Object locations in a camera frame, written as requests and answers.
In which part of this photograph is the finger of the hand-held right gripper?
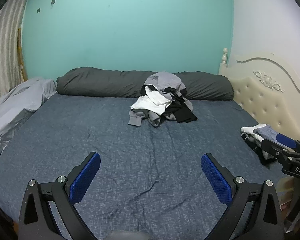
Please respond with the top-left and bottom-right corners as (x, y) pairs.
(261, 139), (294, 160)
(277, 133), (300, 155)

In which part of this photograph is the wooden frame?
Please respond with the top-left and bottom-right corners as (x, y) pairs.
(17, 27), (28, 82)

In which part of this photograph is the black garment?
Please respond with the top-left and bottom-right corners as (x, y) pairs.
(162, 94), (198, 123)

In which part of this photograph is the striped curtain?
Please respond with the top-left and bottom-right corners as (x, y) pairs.
(0, 0), (35, 110)

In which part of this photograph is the cream bed headboard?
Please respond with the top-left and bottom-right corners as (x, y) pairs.
(218, 47), (300, 153)

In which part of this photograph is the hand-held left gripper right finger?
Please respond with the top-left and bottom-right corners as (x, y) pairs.
(201, 153), (283, 240)

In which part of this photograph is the light grey blanket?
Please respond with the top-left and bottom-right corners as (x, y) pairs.
(0, 78), (57, 173)

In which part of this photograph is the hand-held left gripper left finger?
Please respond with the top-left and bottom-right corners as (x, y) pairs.
(18, 151), (101, 240)

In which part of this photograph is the grey jacket with black collar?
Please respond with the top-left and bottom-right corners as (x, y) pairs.
(143, 71), (188, 100)

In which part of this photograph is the folded clothes stack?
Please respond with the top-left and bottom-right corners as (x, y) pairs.
(241, 124), (279, 166)

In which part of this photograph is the white garment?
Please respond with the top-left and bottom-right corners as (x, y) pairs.
(131, 86), (172, 117)

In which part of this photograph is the dark grey bolster pillow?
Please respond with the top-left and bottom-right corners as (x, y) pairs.
(56, 67), (235, 101)

